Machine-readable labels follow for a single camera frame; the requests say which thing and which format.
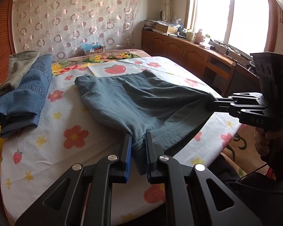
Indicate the wooden louvered wardrobe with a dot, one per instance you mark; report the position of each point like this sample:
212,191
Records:
6,37

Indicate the window with wooden frame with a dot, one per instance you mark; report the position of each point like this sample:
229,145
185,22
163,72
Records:
247,25

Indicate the white floral towel sheet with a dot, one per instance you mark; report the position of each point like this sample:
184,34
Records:
67,134

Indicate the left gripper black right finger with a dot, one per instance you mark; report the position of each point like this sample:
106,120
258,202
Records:
153,153

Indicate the circle patterned sheer curtain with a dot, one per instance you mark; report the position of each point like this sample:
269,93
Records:
62,27

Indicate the cardboard box on cabinet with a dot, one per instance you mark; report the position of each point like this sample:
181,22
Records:
166,29

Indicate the person's right hand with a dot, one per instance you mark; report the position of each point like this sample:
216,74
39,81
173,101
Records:
265,140

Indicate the folded olive green pants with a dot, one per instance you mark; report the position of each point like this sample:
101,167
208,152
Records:
18,66

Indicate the wooden chair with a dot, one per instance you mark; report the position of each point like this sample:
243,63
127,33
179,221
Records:
240,80

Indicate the white jar on cabinet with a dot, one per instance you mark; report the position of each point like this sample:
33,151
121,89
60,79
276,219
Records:
190,35

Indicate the folded blue denim jeans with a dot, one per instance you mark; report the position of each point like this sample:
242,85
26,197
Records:
22,107

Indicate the wooden sideboard cabinet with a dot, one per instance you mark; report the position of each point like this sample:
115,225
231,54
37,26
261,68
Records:
209,66

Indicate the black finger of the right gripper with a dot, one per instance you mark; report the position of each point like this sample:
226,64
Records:
224,101

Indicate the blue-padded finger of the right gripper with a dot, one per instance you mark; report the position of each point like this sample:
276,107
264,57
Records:
221,109

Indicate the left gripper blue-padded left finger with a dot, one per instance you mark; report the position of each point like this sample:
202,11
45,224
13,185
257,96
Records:
121,168

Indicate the box with blue cloth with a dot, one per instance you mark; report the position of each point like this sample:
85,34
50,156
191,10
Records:
92,48

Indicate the teal grey shorts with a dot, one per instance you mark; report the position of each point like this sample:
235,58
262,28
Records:
142,102

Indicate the pink bottle on cabinet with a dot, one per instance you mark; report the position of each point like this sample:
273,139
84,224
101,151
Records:
199,37

